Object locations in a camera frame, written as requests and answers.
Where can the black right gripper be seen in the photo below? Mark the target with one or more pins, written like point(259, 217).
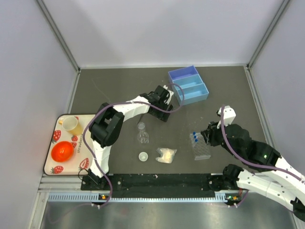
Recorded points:
point(209, 134)

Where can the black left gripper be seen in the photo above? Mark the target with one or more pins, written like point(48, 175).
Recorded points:
point(162, 116)

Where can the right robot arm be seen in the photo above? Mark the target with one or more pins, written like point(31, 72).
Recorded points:
point(275, 178)

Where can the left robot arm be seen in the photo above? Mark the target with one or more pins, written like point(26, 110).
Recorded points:
point(106, 126)

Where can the clear acrylic test tube rack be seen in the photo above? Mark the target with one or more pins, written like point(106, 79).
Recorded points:
point(200, 150)

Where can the clear glass flask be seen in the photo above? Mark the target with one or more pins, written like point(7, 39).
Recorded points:
point(142, 135)

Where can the clear bag of cotton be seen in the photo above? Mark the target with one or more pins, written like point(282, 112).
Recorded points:
point(166, 155)

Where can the blue compartment organizer box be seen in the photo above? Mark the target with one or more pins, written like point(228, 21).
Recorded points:
point(188, 85)

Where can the small white plastic cup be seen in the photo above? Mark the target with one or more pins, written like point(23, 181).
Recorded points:
point(143, 156)

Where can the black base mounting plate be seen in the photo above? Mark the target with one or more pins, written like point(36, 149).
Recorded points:
point(168, 185)

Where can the cream ceramic mug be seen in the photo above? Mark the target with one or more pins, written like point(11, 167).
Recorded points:
point(71, 125)

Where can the strawberry pattern tray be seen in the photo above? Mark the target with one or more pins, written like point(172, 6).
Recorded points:
point(82, 158)

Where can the orange plastic bowl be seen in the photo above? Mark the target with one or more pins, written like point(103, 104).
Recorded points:
point(62, 151)

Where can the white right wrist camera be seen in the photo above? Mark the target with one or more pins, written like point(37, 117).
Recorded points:
point(229, 116)

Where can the grey slotted cable duct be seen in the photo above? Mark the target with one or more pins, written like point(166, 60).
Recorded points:
point(99, 198)

